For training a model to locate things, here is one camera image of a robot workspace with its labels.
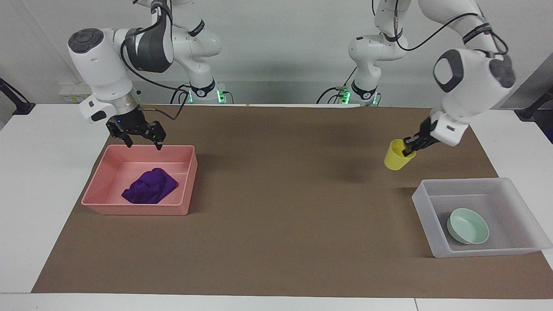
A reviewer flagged clear plastic bin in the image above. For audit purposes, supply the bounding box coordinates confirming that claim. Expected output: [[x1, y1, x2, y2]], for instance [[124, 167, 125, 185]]
[[412, 178, 553, 258]]

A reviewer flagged purple cloth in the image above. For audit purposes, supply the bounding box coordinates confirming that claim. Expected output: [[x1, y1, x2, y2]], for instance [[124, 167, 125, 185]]
[[121, 168, 178, 205]]

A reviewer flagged pale green bowl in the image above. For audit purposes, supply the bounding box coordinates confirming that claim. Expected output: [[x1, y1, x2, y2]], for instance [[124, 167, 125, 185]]
[[447, 208, 489, 245]]

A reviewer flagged yellow plastic cup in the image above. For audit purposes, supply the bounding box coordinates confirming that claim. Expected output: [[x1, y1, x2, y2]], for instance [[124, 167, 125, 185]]
[[384, 139, 417, 171]]

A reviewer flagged black cable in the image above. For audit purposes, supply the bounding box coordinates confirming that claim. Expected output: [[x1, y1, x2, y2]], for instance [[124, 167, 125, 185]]
[[316, 66, 360, 105], [120, 0, 191, 121], [170, 86, 191, 105], [372, 0, 509, 57]]

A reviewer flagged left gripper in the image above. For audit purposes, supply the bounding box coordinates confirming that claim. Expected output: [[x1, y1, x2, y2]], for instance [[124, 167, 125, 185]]
[[401, 115, 434, 157]]

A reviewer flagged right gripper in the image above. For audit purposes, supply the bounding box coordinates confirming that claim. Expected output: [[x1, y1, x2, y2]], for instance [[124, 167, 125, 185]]
[[106, 110, 167, 151]]

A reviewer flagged black stand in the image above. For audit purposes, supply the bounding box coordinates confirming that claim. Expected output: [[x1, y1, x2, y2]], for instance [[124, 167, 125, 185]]
[[0, 77, 36, 115], [518, 86, 553, 121]]

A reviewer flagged pink plastic bin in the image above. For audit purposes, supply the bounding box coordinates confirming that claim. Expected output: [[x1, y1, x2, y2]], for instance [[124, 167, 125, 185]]
[[81, 145, 198, 216]]

